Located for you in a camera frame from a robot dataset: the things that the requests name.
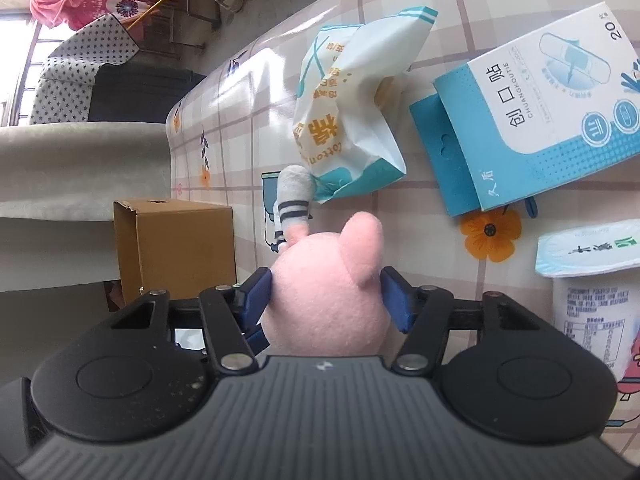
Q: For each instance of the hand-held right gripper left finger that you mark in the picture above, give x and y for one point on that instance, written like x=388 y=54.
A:
x=257 y=295

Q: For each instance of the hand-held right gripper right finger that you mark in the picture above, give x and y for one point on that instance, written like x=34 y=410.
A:
x=395 y=300

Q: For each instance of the pink plush toy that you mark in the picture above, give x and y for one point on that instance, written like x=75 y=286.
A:
x=325 y=300

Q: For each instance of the brown cardboard box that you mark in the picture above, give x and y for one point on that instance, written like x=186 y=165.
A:
x=175 y=250

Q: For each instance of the white yogurt cup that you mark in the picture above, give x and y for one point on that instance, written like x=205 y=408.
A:
x=590 y=310

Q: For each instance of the white cotton swab bag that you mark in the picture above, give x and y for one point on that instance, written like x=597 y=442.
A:
x=350 y=110

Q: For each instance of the blue white bandage box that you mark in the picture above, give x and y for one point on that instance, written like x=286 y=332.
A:
x=525 y=135

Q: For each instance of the dark grey crate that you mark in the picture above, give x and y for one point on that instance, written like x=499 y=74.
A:
x=145 y=95

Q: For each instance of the star print cloth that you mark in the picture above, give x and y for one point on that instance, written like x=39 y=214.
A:
x=75 y=70

